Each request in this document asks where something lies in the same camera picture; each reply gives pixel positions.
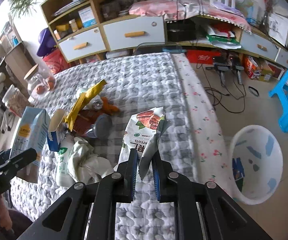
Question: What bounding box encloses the light blue milk carton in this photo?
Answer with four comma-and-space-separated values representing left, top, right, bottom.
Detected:
10, 107, 51, 166

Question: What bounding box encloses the white tissue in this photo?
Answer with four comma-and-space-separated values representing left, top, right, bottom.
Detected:
67, 137, 114, 185

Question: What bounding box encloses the yellow snack wrapper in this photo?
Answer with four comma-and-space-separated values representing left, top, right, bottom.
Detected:
65, 79, 107, 132

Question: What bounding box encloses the green white snack bag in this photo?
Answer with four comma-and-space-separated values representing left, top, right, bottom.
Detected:
118, 107, 169, 182

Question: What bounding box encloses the red drink can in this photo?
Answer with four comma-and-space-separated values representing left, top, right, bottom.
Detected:
73, 110, 104, 135

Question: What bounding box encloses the white plastic trash bin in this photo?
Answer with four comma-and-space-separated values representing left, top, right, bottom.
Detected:
229, 125, 283, 205

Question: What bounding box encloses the glass jar with fruit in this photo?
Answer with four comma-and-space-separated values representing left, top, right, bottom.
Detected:
24, 64, 56, 102

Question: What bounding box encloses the grey patterned bed quilt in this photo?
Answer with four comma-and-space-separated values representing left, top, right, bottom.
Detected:
10, 53, 232, 239

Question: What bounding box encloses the orange snack box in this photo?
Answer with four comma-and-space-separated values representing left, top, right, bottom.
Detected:
242, 55, 262, 80

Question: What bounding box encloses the wooden cabinet with drawers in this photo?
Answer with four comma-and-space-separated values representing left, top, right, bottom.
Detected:
40, 0, 288, 68

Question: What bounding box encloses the red box under cabinet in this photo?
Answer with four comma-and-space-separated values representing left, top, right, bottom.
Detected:
186, 49, 221, 64

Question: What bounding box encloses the pink cloth on cabinet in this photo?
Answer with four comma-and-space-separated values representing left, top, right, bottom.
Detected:
129, 0, 251, 33

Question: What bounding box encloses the black cable on floor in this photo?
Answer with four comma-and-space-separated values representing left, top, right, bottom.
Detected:
196, 62, 247, 114

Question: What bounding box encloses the black rubber ring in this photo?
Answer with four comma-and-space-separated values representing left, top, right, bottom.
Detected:
248, 86, 260, 98

